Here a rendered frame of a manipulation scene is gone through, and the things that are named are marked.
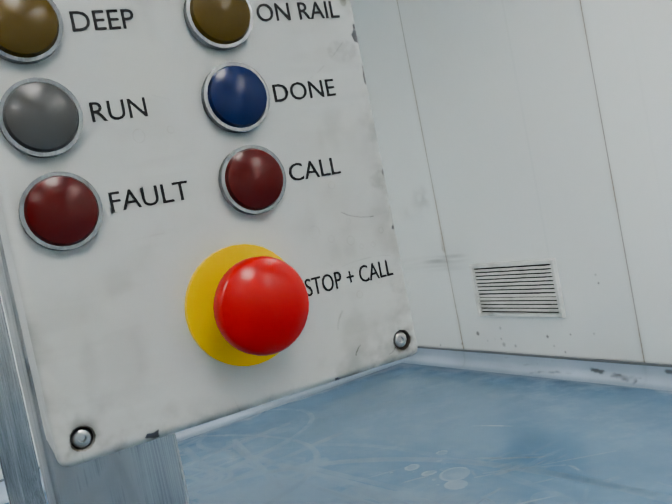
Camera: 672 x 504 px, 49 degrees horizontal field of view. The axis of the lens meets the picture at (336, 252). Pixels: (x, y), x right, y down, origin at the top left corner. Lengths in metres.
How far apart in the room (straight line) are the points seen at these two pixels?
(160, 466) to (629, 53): 3.12
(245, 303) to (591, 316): 3.42
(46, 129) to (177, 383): 0.11
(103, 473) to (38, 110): 0.17
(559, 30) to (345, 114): 3.26
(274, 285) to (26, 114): 0.11
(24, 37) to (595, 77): 3.25
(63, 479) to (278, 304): 0.14
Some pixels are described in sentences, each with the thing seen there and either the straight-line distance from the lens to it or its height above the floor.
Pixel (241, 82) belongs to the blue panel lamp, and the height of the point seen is 1.09.
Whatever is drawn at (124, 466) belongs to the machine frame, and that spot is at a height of 0.93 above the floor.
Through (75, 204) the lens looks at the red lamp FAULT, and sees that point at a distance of 0.29.
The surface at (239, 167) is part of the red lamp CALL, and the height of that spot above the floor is 1.05.
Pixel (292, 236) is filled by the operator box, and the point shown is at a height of 1.02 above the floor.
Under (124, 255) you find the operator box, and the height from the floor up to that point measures 1.02.
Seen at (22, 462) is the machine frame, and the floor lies 0.69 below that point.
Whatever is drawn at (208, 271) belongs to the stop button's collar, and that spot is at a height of 1.01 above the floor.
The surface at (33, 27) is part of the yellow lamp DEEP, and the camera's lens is 0.31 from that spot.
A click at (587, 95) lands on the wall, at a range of 3.50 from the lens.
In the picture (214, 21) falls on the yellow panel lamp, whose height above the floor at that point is 1.11.
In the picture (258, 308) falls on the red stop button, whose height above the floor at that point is 0.99.
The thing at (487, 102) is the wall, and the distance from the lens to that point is 3.89.
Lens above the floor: 1.02
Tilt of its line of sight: 3 degrees down
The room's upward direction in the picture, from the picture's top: 11 degrees counter-clockwise
